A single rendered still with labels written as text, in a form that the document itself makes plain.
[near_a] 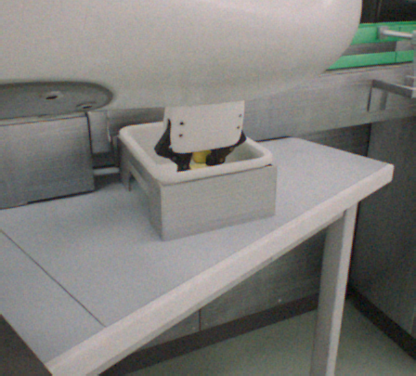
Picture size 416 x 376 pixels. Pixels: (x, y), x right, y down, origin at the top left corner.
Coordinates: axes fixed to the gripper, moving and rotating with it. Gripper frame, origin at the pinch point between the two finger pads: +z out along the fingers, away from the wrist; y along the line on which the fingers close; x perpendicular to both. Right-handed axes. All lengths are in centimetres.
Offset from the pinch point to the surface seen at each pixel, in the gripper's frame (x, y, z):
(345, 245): 3.3, -31.9, 21.9
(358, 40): -25, -47, -7
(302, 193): 3.9, -16.8, 4.7
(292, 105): -20.3, -30.0, 3.8
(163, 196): 6.6, 7.7, -2.9
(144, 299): 17.8, 13.5, 0.9
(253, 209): 7.7, -5.2, 1.7
